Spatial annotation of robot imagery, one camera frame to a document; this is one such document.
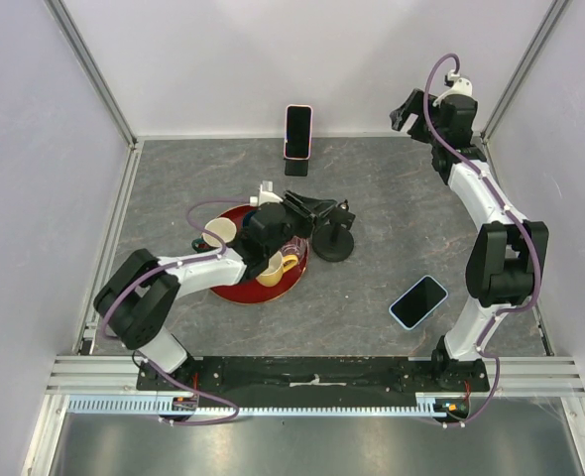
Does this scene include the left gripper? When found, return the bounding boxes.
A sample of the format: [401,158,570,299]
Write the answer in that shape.
[266,189,337,258]

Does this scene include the black round-base phone holder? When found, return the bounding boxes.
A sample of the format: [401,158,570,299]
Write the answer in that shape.
[311,200,356,263]

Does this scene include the black folding phone stand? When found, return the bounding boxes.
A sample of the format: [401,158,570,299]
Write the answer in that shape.
[285,159,309,177]

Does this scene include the phone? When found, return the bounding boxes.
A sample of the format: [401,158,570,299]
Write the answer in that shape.
[284,104,312,160]
[389,275,448,330]

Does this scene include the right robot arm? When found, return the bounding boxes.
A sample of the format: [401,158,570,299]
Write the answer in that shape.
[390,89,549,392]

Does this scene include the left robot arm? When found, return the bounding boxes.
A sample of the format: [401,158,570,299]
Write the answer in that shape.
[93,190,338,390]

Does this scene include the phone in blue case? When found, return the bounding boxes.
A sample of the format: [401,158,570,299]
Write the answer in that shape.
[389,275,448,330]

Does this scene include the clear plastic cup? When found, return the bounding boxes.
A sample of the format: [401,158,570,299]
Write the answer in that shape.
[281,236,308,264]

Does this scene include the yellow mug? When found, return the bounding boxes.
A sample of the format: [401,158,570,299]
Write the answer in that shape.
[256,251,298,288]

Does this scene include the dark blue mug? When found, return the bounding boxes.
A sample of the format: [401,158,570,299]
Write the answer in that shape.
[242,209,258,234]

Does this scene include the green mug cream inside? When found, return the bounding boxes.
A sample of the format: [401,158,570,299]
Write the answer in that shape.
[191,217,237,253]

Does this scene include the red round tray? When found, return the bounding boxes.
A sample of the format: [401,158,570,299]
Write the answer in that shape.
[202,205,311,305]

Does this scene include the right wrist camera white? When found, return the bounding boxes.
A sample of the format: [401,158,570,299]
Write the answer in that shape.
[433,70,473,107]

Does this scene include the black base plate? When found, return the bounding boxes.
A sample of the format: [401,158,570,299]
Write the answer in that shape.
[136,354,487,412]

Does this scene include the grey cable duct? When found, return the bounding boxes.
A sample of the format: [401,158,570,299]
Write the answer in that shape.
[67,395,469,418]

